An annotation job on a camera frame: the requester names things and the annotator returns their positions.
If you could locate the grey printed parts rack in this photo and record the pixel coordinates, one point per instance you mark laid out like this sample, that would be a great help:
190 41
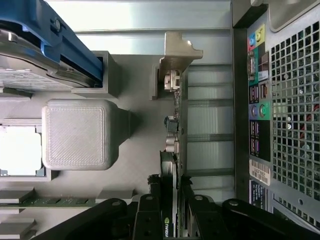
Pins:
142 125

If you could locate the grey printed square block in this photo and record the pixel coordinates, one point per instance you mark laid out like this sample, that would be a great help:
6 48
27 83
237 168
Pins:
75 132

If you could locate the white barcode sticker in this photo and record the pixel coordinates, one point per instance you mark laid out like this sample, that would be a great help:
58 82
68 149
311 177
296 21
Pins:
260 172

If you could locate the green RAM stick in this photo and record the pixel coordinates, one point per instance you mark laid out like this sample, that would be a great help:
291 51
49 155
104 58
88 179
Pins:
50 201

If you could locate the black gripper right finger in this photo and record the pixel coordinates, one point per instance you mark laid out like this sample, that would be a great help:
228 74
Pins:
205 217

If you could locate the grey desktop PC case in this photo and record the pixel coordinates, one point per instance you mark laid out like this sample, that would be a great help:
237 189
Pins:
295 100

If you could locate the silver CPU chip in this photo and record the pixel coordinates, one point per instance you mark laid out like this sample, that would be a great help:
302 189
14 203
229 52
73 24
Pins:
17 150

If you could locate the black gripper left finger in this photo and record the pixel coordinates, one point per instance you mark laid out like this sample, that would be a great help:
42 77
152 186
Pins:
147 215

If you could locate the hard disk in blue carrier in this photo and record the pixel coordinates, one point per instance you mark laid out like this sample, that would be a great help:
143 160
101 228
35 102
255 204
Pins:
37 50

